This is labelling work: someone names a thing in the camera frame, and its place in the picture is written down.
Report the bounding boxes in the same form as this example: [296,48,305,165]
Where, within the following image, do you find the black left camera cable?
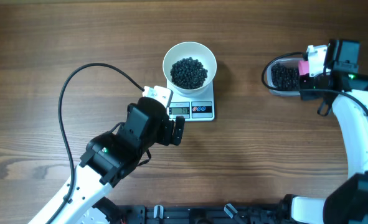
[45,62,146,224]

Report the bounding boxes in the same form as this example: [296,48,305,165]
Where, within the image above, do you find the clear plastic food container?
[265,58,301,97]

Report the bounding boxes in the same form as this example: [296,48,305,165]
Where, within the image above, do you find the white round bowl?
[163,42,217,96]

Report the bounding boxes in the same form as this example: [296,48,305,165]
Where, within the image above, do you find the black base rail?
[90,195,296,224]

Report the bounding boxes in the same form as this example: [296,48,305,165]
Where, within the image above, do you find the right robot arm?
[288,39,368,223]

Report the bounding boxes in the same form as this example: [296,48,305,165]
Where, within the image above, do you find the white digital kitchen scale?
[167,83,215,122]

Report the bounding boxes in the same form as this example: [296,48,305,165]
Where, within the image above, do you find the pink scoop blue handle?
[298,60,309,76]

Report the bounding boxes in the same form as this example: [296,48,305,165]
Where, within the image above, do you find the black beans in bowl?
[170,57,208,90]

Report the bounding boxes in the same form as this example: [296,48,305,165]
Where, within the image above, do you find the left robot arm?
[31,97,185,223]

